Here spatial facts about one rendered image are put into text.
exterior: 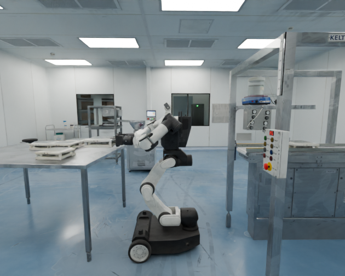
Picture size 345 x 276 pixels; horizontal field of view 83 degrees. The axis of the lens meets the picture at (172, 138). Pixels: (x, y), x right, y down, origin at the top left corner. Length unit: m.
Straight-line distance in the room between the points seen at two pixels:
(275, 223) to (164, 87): 6.21
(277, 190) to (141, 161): 3.44
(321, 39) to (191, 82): 5.99
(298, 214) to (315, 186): 0.33
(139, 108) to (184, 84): 1.80
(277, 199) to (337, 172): 1.24
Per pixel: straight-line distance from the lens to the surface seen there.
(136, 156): 4.42
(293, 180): 2.33
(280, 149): 1.20
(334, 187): 2.60
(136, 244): 1.96
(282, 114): 1.31
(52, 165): 1.92
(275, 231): 1.51
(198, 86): 7.22
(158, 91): 7.13
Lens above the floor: 1.31
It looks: 7 degrees down
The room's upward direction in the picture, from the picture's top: straight up
